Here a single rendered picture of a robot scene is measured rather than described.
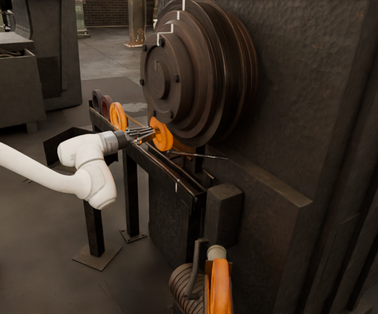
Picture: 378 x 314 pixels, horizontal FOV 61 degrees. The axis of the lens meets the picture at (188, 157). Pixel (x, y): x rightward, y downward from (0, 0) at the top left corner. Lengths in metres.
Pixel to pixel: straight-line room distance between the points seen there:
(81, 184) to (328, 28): 0.84
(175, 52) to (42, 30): 2.99
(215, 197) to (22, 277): 1.25
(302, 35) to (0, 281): 1.78
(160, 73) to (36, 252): 1.41
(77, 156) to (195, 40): 0.57
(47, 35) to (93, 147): 2.76
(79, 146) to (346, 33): 0.89
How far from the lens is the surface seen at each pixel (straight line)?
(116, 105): 1.80
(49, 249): 2.09
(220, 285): 0.82
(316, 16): 0.89
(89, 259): 1.96
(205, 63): 0.93
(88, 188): 1.13
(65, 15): 3.90
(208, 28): 0.95
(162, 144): 1.34
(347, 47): 0.84
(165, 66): 1.01
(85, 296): 1.81
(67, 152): 1.21
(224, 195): 1.04
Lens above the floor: 1.39
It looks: 28 degrees down
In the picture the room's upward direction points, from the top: 3 degrees clockwise
